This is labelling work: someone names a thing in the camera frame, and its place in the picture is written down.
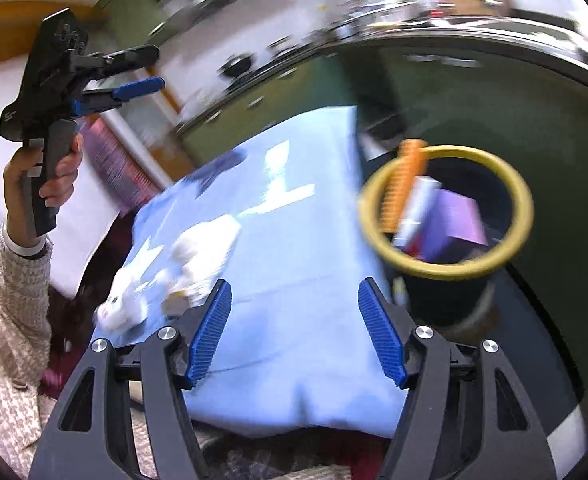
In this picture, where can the person left hand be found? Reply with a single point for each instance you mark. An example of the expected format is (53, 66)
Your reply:
(55, 192)

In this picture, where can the purple box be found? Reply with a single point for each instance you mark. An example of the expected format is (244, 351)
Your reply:
(453, 230)

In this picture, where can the white cloth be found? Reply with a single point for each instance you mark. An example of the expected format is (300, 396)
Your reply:
(199, 254)

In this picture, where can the white red packet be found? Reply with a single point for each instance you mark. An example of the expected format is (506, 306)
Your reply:
(418, 207)

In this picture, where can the black wok on stove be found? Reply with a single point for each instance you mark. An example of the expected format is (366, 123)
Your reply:
(237, 65)

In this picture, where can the crumpled white tissue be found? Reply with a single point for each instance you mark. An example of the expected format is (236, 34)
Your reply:
(127, 304)

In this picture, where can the light blue tablecloth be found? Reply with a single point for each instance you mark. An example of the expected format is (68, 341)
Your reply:
(295, 352)

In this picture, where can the yellow-rimmed dark trash bin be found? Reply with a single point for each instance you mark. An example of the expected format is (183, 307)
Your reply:
(451, 296)

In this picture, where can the beige knit sleeve forearm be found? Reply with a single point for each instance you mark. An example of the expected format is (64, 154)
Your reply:
(25, 336)

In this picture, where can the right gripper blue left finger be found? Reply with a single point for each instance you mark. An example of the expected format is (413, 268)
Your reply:
(201, 329)

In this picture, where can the orange ribbed sponge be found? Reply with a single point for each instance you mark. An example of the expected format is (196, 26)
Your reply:
(411, 162)

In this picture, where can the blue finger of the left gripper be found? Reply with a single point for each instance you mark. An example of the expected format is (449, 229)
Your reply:
(100, 100)
(97, 66)

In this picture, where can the red patterned hanging cloth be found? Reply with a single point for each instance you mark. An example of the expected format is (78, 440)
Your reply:
(121, 176)

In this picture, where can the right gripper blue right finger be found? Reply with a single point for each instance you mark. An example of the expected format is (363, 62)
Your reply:
(392, 332)

